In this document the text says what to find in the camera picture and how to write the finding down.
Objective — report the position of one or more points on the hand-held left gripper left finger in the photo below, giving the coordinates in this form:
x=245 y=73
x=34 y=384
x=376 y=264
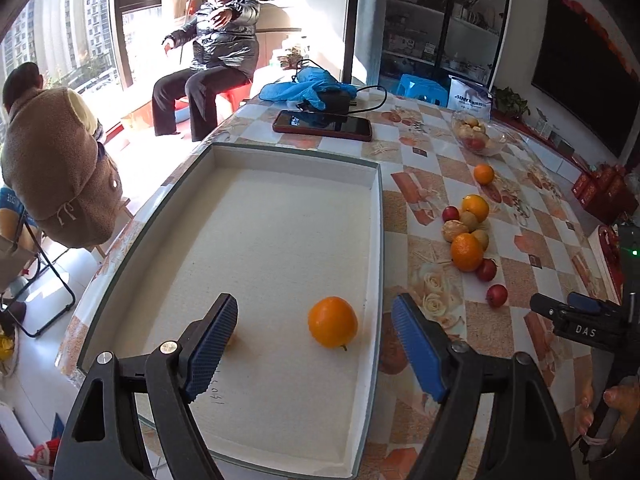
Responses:
x=212 y=345

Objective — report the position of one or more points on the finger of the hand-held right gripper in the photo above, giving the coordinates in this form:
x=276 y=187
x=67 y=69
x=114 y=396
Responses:
x=585 y=302
x=547 y=310

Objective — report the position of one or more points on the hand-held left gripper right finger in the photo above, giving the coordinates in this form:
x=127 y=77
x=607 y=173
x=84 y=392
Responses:
x=417 y=347

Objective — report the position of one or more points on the large orange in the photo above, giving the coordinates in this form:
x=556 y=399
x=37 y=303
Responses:
x=466 y=252

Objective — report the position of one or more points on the white shallow box tray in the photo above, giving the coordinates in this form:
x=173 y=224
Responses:
x=250 y=235

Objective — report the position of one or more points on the small orange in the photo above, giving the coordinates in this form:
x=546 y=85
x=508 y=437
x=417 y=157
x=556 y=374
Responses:
x=483 y=174

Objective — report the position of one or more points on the person's right hand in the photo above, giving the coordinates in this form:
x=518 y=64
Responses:
x=622 y=395

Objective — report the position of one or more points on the red snack tray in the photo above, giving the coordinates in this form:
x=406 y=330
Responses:
x=609 y=255

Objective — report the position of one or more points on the red gift box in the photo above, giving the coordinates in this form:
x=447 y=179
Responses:
x=612 y=190
x=585 y=190

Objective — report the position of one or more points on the red cherry tomato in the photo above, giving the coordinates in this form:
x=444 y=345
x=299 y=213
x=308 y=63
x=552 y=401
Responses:
x=449 y=214

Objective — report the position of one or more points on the white television console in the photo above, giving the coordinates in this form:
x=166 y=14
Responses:
x=560 y=160

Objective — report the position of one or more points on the glass bowl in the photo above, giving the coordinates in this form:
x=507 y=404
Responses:
x=495 y=142

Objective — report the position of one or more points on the black folding chair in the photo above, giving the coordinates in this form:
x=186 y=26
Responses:
x=50 y=272

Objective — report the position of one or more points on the potted green plant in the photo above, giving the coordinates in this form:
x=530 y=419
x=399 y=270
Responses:
x=510 y=102

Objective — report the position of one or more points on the white plastic bag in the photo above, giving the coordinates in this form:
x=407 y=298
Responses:
x=467 y=97

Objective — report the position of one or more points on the smartphone in red case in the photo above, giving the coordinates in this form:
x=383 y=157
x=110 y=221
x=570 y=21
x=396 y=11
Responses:
x=322 y=125

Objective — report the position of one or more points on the red plastic stool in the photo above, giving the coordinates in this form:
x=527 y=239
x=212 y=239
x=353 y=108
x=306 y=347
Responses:
x=237 y=94

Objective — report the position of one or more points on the blue plastic stool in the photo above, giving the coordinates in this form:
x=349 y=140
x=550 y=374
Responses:
x=420 y=87

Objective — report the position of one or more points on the blue cloth bag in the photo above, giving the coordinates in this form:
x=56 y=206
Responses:
x=290 y=90

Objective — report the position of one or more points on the red paper garland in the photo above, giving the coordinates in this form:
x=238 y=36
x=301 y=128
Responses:
x=580 y=7

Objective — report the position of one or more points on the glass door cabinet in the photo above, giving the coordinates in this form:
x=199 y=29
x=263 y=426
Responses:
x=440 y=20

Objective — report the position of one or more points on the black wall television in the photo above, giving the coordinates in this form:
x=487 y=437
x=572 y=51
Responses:
x=590 y=75

